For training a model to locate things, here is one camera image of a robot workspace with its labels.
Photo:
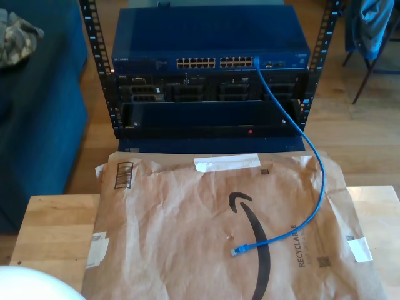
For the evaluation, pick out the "black rack server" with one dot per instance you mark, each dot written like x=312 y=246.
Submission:
x=212 y=90

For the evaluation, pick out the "brown packing paper envelope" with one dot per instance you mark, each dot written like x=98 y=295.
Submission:
x=187 y=234

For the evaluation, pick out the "blue sofa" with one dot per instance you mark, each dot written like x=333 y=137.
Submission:
x=37 y=125

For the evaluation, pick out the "dark metal chair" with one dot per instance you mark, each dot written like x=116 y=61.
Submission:
x=359 y=92

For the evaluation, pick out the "blue jacket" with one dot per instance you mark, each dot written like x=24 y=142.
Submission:
x=368 y=25

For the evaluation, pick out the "camouflage cloth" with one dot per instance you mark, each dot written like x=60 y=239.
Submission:
x=15 y=40

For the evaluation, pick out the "blue network switch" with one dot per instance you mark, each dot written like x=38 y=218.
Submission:
x=203 y=34

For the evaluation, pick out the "black rack frame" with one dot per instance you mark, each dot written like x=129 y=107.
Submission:
x=93 y=34

